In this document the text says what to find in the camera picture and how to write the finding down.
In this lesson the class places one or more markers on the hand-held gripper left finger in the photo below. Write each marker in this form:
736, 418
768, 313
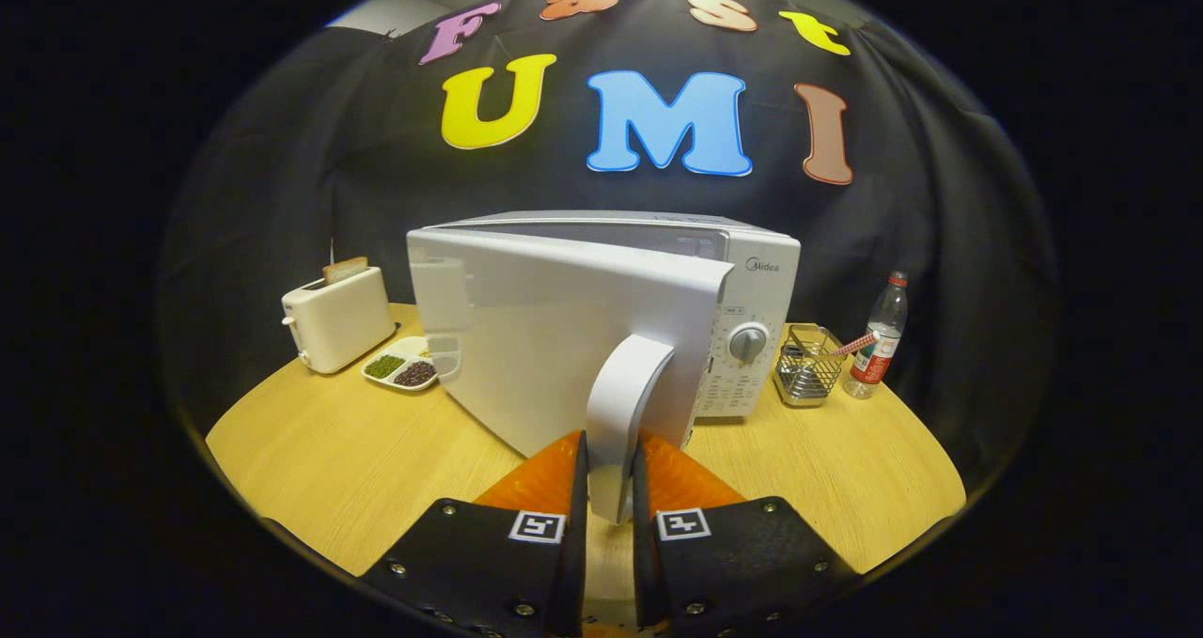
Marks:
576, 572

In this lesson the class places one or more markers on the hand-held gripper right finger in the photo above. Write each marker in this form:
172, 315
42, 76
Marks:
644, 572

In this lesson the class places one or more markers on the white microwave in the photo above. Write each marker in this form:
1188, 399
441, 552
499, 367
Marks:
545, 337

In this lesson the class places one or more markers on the white divided dish with beans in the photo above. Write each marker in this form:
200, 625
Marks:
399, 370

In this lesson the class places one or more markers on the red white striped straw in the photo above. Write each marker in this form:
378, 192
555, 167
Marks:
853, 344

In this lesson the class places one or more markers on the clear plastic bottle red label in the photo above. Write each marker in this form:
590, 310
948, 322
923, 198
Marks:
876, 356

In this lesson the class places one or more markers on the cream white toaster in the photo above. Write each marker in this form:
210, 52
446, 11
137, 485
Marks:
338, 323

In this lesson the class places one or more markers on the brown toast slice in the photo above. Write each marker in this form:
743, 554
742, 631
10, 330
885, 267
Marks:
345, 269

